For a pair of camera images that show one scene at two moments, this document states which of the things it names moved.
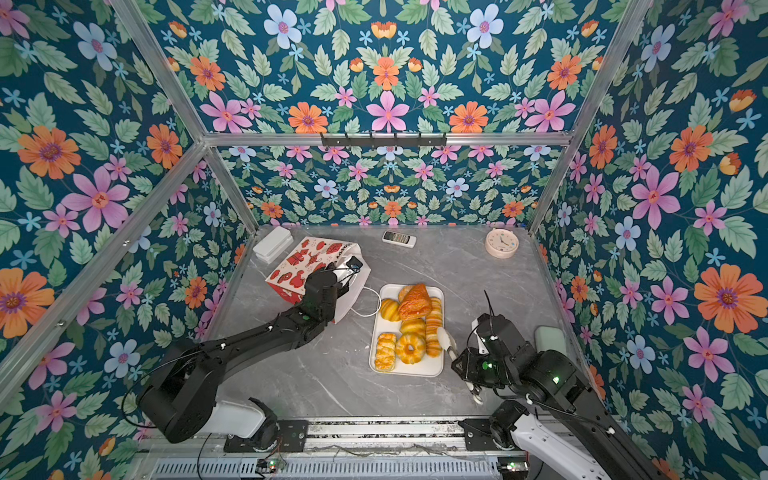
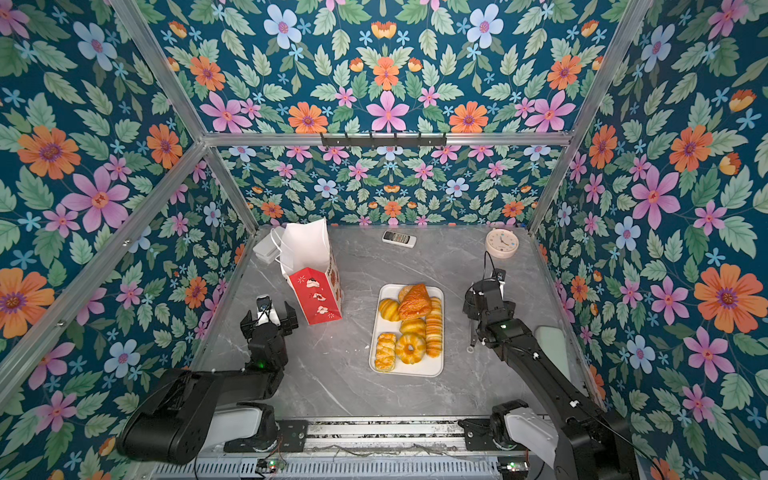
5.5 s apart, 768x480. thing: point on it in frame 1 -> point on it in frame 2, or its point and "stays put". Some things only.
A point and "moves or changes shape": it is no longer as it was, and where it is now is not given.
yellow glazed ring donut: x=410 y=347 stays put
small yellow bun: x=390 y=310 stays put
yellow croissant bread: x=385 y=356 stays put
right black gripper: x=466 y=366 -> x=470 y=305
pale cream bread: x=414 y=325 stays put
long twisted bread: x=434 y=320 stays put
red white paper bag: x=300 y=256 moves or changes shape
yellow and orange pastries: x=414 y=302 stays put
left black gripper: x=329 y=268 -> x=285 y=324
